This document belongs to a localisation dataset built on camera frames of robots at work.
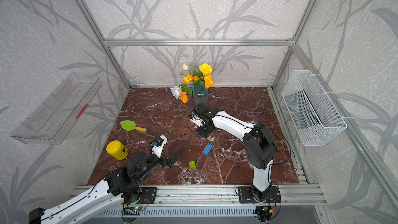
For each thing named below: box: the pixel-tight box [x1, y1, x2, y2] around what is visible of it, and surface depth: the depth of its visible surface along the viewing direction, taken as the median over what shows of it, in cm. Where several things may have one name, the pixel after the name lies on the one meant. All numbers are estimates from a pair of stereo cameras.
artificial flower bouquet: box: [169, 63, 215, 104], surface depth 86 cm
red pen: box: [74, 103, 89, 120], surface depth 69 cm
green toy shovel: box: [119, 120, 149, 134], surface depth 101 cm
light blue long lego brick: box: [202, 143, 213, 156], surface depth 89 cm
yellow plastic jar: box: [105, 140, 130, 161], surface depth 82 cm
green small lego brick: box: [189, 160, 197, 169], surface depth 84 cm
